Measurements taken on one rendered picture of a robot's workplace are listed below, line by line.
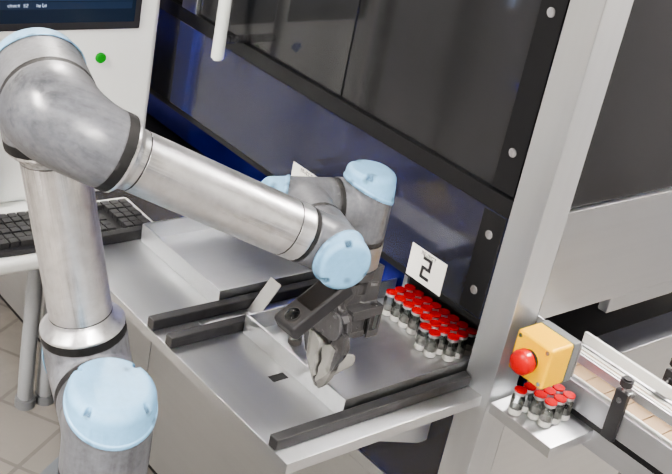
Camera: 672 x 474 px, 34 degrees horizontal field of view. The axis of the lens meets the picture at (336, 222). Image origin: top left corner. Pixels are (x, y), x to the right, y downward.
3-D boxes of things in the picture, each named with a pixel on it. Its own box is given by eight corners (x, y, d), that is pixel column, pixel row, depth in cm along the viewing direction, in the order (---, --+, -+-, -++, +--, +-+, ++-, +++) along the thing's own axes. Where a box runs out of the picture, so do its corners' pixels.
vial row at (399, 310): (387, 309, 200) (392, 287, 198) (456, 360, 188) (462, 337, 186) (378, 311, 198) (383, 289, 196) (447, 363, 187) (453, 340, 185)
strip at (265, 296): (266, 306, 193) (271, 276, 190) (276, 314, 191) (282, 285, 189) (198, 322, 184) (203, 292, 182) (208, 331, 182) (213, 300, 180)
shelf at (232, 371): (269, 213, 232) (271, 204, 231) (511, 393, 186) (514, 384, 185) (58, 249, 201) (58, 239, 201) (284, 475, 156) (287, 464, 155)
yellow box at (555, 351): (536, 356, 179) (548, 318, 176) (570, 380, 174) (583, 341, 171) (505, 367, 174) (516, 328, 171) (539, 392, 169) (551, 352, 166)
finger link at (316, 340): (341, 379, 173) (352, 329, 169) (311, 388, 169) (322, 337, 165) (328, 369, 175) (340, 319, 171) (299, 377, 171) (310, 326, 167)
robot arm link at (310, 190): (283, 200, 144) (360, 201, 148) (258, 164, 153) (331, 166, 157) (273, 253, 147) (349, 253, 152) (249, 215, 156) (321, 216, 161)
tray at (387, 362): (391, 294, 205) (395, 277, 204) (492, 367, 189) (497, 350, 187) (242, 332, 184) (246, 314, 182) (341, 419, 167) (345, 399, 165)
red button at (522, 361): (520, 362, 173) (526, 340, 171) (538, 376, 170) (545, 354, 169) (503, 368, 171) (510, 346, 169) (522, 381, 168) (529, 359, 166)
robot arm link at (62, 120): (41, 78, 114) (395, 241, 140) (27, 42, 123) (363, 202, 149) (-11, 171, 116) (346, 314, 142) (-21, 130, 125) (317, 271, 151)
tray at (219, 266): (285, 215, 227) (288, 199, 226) (366, 274, 211) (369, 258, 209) (140, 240, 206) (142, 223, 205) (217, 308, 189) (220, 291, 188)
